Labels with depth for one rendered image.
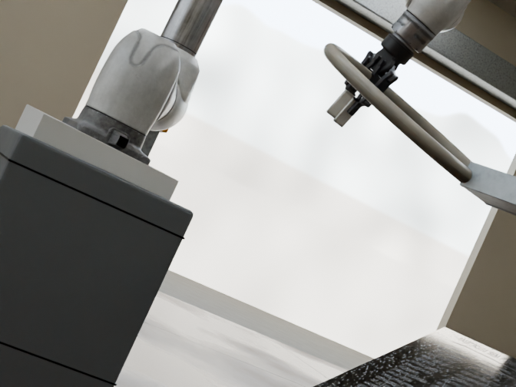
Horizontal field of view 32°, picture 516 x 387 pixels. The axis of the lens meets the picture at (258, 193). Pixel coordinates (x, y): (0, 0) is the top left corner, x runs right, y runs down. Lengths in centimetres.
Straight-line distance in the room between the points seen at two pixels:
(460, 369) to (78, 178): 83
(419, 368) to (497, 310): 830
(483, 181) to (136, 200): 70
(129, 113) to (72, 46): 601
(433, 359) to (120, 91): 87
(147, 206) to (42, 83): 609
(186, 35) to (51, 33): 577
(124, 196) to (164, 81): 30
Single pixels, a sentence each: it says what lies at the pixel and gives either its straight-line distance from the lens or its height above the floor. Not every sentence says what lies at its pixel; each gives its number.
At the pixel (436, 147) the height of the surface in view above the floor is 109.
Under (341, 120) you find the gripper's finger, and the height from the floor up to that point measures 113.
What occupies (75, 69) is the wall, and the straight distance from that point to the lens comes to 800.
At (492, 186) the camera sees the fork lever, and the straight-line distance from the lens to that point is 172.
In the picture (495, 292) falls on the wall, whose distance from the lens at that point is 1001.
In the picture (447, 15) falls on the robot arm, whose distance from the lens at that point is 208.
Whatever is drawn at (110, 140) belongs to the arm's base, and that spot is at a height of 86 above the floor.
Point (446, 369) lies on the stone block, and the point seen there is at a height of 73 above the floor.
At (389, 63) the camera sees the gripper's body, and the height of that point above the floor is 129.
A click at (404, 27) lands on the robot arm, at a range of 208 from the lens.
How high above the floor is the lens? 80
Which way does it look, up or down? 3 degrees up
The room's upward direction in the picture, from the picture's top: 25 degrees clockwise
